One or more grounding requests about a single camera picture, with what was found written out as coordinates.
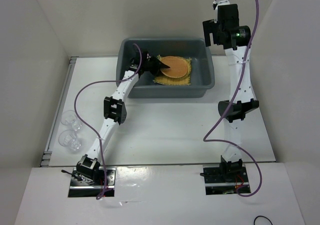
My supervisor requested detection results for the green-rimmed round bamboo tray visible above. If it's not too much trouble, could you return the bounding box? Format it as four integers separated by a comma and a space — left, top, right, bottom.
159, 55, 193, 82

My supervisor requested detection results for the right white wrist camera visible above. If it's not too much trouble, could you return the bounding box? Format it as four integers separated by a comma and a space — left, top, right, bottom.
212, 0, 230, 11

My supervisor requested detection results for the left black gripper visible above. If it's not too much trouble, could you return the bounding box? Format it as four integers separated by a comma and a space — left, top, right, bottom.
142, 55, 170, 77

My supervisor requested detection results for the grey plastic bin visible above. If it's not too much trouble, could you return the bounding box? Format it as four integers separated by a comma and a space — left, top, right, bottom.
115, 37, 215, 99

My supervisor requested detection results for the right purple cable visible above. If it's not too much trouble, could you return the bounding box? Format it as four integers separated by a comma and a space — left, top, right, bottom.
203, 0, 263, 197

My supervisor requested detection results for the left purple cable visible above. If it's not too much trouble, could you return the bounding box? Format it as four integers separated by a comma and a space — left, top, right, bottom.
74, 43, 145, 201

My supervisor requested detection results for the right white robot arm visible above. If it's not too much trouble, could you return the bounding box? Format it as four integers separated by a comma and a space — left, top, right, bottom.
202, 0, 259, 183

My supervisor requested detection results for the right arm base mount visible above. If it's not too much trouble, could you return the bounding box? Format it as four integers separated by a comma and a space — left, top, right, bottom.
199, 164, 251, 196

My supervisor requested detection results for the orange round woven basket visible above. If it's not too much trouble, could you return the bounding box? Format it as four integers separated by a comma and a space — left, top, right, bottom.
158, 55, 190, 79

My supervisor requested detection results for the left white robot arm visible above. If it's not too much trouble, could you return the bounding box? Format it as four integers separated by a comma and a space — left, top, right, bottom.
76, 50, 169, 185

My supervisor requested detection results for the clear plastic cup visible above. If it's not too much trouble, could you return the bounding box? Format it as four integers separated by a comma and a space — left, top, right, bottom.
60, 110, 82, 132
58, 129, 82, 152

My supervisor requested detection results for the black cable loop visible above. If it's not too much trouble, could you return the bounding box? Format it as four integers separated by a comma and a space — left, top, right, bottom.
253, 215, 273, 225

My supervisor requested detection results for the square bamboo mat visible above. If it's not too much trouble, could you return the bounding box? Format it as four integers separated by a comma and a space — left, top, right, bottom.
153, 55, 192, 86

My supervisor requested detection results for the purple cable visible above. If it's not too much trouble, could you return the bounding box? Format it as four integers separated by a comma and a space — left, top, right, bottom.
203, 0, 263, 197
74, 43, 145, 201

